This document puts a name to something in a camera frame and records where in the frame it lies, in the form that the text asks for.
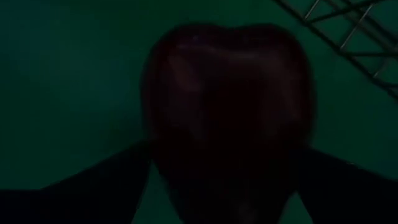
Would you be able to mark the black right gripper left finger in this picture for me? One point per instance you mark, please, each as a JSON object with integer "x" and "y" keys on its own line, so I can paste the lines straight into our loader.
{"x": 77, "y": 199}

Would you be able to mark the red apple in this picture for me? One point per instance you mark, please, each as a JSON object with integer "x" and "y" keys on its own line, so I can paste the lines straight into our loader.
{"x": 227, "y": 93}

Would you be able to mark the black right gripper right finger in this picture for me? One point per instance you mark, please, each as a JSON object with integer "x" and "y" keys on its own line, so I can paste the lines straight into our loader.
{"x": 351, "y": 196}

